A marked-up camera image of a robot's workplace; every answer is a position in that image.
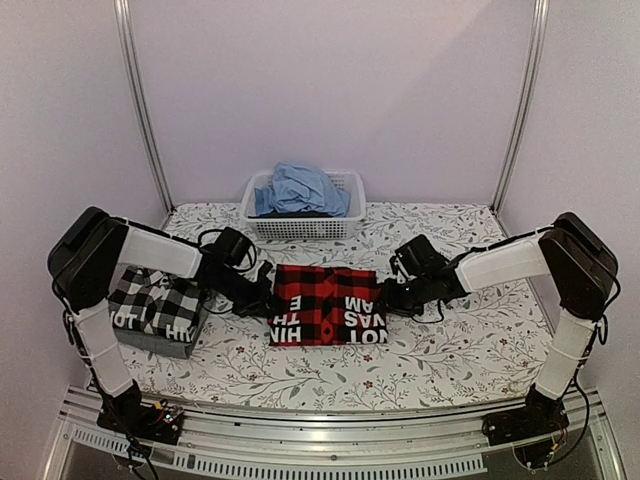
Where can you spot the grey shirt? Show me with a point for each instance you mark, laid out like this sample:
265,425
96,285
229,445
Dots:
158,345

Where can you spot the floral tablecloth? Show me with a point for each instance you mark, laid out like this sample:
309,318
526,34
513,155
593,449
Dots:
485,347

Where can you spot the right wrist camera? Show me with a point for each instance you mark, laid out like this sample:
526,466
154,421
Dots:
417,260

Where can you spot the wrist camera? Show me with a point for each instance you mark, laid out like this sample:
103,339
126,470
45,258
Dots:
417,260
235,255

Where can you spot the red black plaid shirt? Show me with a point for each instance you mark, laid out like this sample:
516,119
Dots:
327,306

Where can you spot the black white plaid shirt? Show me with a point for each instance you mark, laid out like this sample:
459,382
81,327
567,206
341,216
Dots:
155,303

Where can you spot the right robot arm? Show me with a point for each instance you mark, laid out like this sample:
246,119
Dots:
583,269

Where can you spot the aluminium post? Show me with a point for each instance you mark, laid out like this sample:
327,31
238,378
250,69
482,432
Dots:
525,99
127,41

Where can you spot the blue shirt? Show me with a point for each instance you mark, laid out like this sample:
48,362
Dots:
296,189

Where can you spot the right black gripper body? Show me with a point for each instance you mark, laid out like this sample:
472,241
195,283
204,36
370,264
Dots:
409,301

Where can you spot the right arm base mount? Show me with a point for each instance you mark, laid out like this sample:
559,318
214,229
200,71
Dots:
541,423

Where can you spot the white plastic basket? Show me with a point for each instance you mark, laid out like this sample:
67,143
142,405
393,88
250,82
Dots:
301,228

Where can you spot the left aluminium post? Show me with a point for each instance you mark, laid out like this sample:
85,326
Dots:
127,41

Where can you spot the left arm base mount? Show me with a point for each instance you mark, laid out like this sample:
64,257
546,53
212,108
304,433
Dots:
127,414

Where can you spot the right aluminium post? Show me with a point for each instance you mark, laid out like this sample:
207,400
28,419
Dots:
525,99

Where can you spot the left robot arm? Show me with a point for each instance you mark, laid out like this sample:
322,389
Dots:
84,261

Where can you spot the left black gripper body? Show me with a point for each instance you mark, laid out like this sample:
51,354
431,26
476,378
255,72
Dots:
246,299

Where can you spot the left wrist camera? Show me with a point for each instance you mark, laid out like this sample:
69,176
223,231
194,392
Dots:
235,255

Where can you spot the aluminium front rail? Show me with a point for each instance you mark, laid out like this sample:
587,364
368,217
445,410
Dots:
223,442

